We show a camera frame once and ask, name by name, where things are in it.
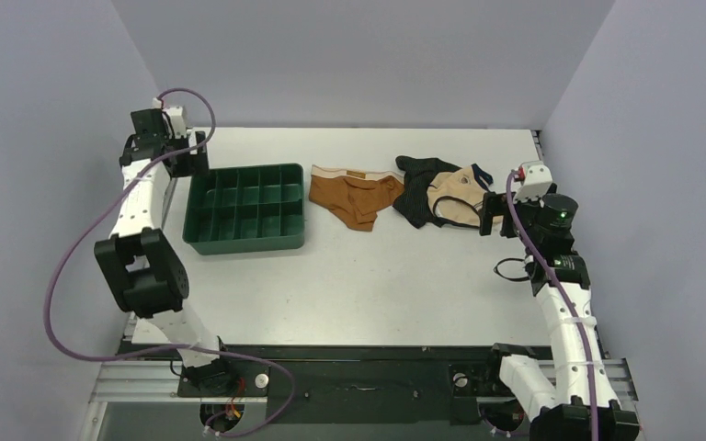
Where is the green compartment tray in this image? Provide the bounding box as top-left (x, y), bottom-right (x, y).
top-left (182, 163), bottom-right (305, 255)

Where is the black patterned underwear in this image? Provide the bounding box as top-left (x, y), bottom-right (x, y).
top-left (392, 155), bottom-right (461, 229)

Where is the brown underwear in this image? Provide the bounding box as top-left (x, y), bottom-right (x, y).
top-left (309, 165), bottom-right (404, 232)

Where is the beige underwear with dark trim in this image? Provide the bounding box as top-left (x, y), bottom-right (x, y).
top-left (427, 164), bottom-right (494, 229)

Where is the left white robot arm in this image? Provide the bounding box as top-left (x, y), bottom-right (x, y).
top-left (94, 105), bottom-right (238, 395)

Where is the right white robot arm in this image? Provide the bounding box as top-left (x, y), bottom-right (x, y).
top-left (480, 192), bottom-right (641, 440)

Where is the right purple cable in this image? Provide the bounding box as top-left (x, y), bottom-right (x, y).
top-left (505, 170), bottom-right (601, 441)

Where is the purple cable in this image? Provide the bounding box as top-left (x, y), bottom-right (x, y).
top-left (505, 170), bottom-right (601, 441)
top-left (43, 87), bottom-right (297, 439)

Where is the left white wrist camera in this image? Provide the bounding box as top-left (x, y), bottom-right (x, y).
top-left (152, 97), bottom-right (188, 139)

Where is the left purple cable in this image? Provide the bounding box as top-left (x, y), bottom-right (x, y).
top-left (43, 87), bottom-right (297, 439)

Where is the aluminium frame rail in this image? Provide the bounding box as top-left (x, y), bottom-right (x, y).
top-left (90, 360), bottom-right (270, 403)

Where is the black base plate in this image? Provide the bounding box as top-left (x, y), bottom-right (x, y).
top-left (115, 344), bottom-right (610, 427)

